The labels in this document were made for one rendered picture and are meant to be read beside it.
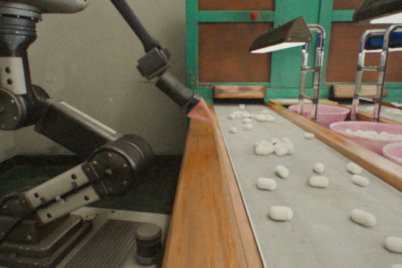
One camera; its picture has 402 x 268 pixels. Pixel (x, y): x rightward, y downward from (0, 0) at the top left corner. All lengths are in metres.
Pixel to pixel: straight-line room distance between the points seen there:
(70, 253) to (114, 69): 2.01
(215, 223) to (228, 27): 1.35
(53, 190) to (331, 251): 0.61
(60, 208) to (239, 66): 1.20
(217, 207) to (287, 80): 1.33
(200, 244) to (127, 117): 2.38
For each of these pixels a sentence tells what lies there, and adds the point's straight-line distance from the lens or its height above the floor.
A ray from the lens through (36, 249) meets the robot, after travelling 0.86.
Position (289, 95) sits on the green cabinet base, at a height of 0.80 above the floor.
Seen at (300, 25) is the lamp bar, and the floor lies 1.09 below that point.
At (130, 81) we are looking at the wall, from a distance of 2.64.
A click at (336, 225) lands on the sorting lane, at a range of 0.49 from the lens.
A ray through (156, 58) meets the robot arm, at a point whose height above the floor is 0.99.
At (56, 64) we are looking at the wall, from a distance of 2.88.
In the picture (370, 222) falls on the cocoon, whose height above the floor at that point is 0.75.
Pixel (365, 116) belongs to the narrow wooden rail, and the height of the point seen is 0.76.
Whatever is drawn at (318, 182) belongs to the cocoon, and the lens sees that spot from 0.59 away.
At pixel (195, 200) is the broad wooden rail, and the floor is 0.76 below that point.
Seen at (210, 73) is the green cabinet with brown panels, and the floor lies 0.93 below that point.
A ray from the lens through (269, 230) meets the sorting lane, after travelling 0.44.
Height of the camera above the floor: 0.98
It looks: 12 degrees down
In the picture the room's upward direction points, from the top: straight up
